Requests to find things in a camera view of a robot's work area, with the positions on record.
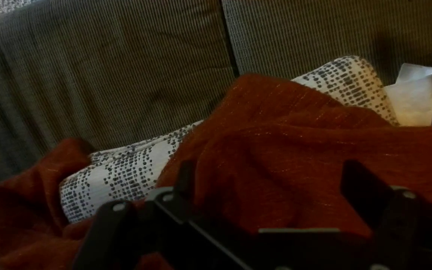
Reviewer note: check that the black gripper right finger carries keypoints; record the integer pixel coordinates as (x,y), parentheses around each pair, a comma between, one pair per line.
(401,226)

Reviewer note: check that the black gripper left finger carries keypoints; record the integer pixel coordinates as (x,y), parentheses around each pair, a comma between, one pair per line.
(176,226)

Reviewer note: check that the rust red blanket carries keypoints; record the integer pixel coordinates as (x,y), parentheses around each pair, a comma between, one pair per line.
(286,151)

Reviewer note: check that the white black-dotted pillow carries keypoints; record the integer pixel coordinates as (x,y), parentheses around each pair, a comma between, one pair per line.
(127,173)

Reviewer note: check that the white patterned cloth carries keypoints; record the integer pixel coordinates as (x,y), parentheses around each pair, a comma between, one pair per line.
(413,98)

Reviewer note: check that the grey-green fabric sofa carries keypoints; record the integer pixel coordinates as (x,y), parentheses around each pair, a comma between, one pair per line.
(101,76)

